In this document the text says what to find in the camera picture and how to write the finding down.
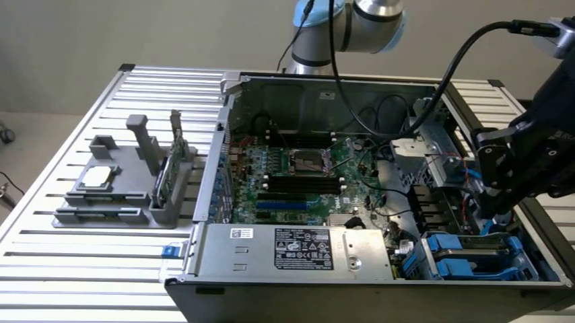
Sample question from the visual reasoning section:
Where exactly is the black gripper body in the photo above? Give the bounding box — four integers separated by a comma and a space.
508, 55, 575, 199

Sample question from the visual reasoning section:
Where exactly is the metal disk bay cage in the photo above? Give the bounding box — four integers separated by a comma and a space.
390, 96, 478, 189

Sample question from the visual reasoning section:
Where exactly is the blue disk carrier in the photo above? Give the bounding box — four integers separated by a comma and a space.
425, 234, 461, 254
437, 258, 474, 281

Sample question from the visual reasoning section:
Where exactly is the dark flat disk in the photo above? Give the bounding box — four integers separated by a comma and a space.
151, 157, 171, 207

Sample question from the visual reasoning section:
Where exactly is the black fan shroud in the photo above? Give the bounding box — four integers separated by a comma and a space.
408, 184, 453, 234

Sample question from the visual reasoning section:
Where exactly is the green motherboard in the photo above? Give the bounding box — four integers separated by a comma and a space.
227, 133, 400, 231

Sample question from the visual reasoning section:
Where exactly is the silver chipset heat sink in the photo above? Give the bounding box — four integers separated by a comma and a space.
329, 214, 357, 229

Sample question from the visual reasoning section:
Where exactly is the CPU socket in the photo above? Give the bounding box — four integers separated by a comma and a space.
287, 147, 338, 178

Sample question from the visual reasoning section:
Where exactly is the black RAM slot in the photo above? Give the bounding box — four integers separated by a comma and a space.
267, 174, 346, 180
267, 182, 346, 188
267, 178, 346, 184
267, 186, 346, 192

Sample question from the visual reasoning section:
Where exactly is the black expansion slot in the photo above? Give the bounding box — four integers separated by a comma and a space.
258, 192, 313, 201

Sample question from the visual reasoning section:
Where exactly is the blue expansion slot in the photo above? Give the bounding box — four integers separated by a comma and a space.
258, 201, 310, 209

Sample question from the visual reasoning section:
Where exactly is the open black PC case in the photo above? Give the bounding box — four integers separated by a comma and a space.
165, 71, 575, 323

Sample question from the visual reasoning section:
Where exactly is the silver power supply unit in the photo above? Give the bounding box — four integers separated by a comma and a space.
186, 223, 398, 282

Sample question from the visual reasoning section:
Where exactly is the green graphics card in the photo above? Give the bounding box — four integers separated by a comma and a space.
162, 109, 191, 199

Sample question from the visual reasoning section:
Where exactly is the grey parts rack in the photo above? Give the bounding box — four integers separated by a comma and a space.
53, 114, 201, 231

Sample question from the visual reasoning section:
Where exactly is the silver CPU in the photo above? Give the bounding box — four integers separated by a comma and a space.
85, 167, 119, 186

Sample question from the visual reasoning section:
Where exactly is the black chair wheel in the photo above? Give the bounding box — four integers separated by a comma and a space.
0, 117, 18, 145

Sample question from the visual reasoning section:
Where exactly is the red wire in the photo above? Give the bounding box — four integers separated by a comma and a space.
425, 153, 481, 236

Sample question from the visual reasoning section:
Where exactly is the thin black wire loop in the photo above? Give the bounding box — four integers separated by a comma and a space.
376, 94, 412, 137

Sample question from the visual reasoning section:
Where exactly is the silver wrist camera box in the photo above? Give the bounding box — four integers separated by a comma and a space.
533, 16, 575, 62

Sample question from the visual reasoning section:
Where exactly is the thick black camera cable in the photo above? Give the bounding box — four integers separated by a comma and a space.
328, 0, 558, 141

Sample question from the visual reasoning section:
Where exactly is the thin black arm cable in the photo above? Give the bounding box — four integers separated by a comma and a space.
277, 0, 317, 73

